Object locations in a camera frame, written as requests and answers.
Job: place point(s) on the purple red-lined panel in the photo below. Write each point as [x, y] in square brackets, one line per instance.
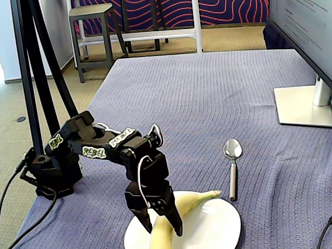
[228, 13]

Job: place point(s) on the silver monitor stand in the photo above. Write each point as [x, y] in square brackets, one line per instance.
[293, 106]

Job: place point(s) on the computer monitor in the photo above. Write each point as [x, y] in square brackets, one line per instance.
[298, 23]

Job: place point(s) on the white rounded square plate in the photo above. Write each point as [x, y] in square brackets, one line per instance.
[215, 228]

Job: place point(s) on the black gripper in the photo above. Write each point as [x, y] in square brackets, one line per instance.
[150, 195]

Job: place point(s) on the blue woven table cloth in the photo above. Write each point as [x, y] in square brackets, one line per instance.
[207, 85]

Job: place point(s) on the yellow banana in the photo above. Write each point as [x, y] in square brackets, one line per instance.
[160, 236]

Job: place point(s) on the black floor disc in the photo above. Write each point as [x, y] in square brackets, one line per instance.
[21, 119]

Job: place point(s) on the black camera stand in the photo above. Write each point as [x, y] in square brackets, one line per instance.
[26, 64]

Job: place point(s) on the black chair frame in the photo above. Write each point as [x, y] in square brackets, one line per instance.
[154, 26]

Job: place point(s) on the black robot arm with stickers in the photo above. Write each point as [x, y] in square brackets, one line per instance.
[77, 145]

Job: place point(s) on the white table frame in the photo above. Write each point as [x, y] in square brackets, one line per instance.
[155, 33]

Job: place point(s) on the grey metal stool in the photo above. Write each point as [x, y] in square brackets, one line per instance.
[88, 11]

